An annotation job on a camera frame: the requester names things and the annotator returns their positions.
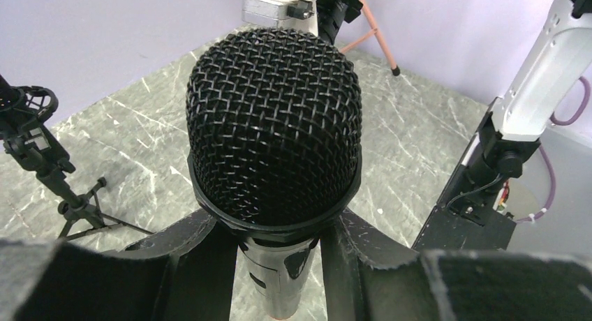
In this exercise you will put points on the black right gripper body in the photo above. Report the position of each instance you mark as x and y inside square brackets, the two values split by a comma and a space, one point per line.
[333, 13]

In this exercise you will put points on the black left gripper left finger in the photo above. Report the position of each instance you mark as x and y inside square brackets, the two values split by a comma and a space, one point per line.
[184, 272]

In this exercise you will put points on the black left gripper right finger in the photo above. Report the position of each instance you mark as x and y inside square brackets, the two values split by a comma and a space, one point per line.
[369, 276]

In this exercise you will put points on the black microphone orange end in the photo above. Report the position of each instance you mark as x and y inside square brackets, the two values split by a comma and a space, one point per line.
[274, 122]

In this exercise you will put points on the black tripod shock mount stand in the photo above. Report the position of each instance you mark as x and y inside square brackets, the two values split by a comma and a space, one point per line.
[24, 111]

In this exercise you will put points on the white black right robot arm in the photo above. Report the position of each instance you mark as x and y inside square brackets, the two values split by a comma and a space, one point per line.
[428, 184]

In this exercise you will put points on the pink music stand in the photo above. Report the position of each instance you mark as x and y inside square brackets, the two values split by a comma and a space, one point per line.
[377, 34]

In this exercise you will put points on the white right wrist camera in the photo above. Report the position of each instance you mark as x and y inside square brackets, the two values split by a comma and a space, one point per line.
[284, 14]

